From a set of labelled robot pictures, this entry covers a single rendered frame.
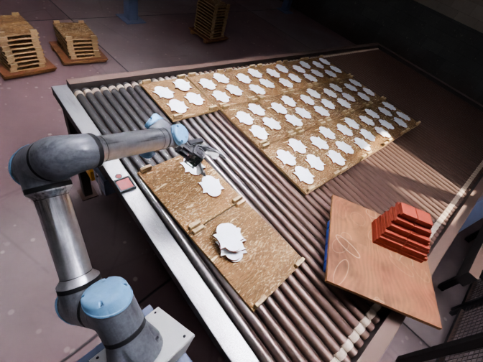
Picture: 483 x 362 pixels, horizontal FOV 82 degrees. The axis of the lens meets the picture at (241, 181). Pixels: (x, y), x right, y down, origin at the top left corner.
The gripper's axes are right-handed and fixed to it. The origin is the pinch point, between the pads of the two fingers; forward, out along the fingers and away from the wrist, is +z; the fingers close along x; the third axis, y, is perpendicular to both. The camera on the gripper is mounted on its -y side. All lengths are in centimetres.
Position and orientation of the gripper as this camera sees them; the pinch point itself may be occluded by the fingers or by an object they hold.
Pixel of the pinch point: (215, 166)
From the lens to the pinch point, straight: 128.9
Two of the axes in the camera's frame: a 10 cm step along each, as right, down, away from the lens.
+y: -0.8, 6.1, -7.9
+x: 6.7, -5.5, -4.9
